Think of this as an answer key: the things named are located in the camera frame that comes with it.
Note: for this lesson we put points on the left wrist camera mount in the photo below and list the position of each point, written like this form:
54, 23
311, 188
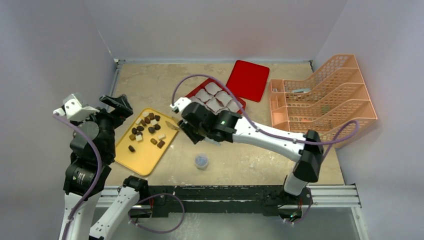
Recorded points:
75, 108

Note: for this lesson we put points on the dark brown square chocolate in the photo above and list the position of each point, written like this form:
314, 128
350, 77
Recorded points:
161, 144

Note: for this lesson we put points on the red compartment box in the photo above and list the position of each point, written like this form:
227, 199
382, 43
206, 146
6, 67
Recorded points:
214, 98

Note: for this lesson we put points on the red box lid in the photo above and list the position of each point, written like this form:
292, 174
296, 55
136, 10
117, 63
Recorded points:
248, 80

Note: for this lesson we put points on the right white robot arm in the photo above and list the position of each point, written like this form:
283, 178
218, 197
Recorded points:
304, 149

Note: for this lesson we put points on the yellow plastic tray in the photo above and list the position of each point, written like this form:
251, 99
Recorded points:
146, 155

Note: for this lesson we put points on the orange mesh file organizer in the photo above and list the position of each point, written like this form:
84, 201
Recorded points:
331, 96

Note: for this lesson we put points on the caramel brown chocolate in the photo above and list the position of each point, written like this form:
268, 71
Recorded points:
153, 141

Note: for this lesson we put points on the small clear round container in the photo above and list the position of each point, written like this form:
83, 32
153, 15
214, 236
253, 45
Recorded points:
201, 161

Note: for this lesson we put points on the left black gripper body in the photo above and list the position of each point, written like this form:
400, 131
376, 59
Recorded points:
109, 121

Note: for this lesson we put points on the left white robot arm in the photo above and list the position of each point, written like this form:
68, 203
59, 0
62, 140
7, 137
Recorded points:
92, 152

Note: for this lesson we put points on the metal tweezers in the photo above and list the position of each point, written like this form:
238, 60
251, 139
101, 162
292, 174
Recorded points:
175, 127

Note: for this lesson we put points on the white chocolate piece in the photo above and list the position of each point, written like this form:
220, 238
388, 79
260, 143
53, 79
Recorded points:
161, 136

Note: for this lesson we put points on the dark oval chocolate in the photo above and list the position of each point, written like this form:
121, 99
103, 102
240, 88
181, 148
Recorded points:
131, 148

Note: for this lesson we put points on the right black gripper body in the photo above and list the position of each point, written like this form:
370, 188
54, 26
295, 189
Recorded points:
191, 129

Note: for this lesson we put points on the black metal base rail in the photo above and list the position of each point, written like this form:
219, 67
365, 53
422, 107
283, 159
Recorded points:
268, 200

